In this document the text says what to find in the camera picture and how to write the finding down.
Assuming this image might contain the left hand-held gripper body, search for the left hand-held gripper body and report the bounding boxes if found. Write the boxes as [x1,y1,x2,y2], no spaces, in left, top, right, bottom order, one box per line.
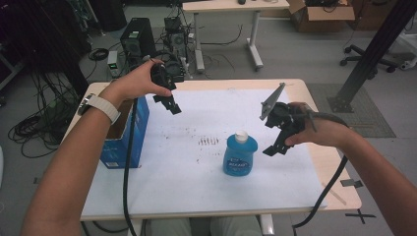
[149,53,186,92]

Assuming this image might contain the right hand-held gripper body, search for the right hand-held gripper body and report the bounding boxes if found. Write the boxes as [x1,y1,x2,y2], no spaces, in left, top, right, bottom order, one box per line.
[259,82,311,136]

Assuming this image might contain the blue bottle with white cap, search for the blue bottle with white cap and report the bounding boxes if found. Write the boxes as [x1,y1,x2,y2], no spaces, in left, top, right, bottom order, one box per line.
[222,130,259,177]

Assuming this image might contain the blue cardboard box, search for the blue cardboard box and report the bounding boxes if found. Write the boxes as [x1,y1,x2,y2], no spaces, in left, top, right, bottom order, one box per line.
[99,96,150,170]

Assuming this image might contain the person's left hand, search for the person's left hand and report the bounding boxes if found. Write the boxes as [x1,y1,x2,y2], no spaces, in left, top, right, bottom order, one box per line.
[98,58,173,111]

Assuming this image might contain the person's right hand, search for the person's right hand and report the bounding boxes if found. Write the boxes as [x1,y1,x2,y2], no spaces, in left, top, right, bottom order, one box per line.
[284,101,353,149]

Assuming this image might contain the light wooden table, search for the light wooden table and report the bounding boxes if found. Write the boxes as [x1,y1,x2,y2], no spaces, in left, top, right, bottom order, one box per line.
[63,78,363,236]

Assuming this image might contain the open computer case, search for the open computer case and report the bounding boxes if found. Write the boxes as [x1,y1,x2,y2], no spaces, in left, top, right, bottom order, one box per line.
[163,16,192,80]

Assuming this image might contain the black computer tower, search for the black computer tower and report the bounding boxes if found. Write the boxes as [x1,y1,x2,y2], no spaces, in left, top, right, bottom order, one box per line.
[119,17,156,72]

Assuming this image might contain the white device with green light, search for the white device with green light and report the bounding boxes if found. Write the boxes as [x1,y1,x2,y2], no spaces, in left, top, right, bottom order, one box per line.
[106,49,120,78]

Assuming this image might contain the wristwatch with white band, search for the wristwatch with white band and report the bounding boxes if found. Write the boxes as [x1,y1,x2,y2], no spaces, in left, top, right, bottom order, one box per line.
[77,92,122,126]

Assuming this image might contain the grey tape strip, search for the grey tape strip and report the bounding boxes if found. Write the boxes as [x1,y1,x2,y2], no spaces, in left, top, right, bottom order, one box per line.
[339,178,364,189]

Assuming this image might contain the grey floor mat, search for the grey floor mat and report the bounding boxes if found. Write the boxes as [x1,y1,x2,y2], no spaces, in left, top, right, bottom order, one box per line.
[306,83,397,139]

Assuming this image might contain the white table mat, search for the white table mat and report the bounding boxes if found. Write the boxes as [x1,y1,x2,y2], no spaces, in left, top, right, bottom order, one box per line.
[81,88,328,217]

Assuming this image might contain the white desk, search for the white desk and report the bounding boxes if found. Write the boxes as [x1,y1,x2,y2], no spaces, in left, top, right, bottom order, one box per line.
[181,0,291,73]

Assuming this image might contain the black office chair base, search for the black office chair base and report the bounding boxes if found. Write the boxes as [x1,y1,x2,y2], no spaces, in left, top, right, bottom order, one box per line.
[339,43,399,74]

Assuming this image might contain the black tape cross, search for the black tape cross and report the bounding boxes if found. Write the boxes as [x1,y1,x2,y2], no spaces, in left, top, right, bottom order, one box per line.
[344,208,377,225]

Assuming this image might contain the open brown cardboard box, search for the open brown cardboard box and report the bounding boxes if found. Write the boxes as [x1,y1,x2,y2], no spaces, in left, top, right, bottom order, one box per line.
[288,0,356,33]

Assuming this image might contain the black metal stand beam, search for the black metal stand beam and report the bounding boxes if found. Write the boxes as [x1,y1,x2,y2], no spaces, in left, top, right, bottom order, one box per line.
[328,0,417,114]

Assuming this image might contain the thin black floor cable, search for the thin black floor cable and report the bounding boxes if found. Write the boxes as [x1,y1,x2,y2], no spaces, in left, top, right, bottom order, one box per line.
[200,24,244,46]

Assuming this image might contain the coiled black cable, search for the coiled black cable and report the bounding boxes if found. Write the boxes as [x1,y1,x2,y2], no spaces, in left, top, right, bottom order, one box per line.
[88,47,110,62]

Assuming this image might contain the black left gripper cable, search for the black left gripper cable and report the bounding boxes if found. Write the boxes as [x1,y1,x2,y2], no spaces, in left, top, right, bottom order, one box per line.
[122,97,139,236]

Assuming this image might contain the bundle of black floor cables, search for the bundle of black floor cables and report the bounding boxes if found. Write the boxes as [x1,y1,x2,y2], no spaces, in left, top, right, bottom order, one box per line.
[8,72,82,159]

